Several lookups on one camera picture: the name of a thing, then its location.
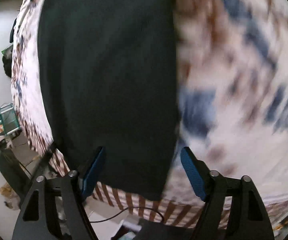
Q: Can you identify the green wire rack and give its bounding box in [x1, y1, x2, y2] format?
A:
[0, 103, 21, 135]

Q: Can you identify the black knit garment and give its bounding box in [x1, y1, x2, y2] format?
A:
[37, 0, 178, 201]

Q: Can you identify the black cable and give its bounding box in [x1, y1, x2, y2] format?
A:
[89, 205, 165, 224]

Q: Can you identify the floral fleece blanket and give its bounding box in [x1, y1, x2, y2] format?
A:
[11, 0, 288, 233]

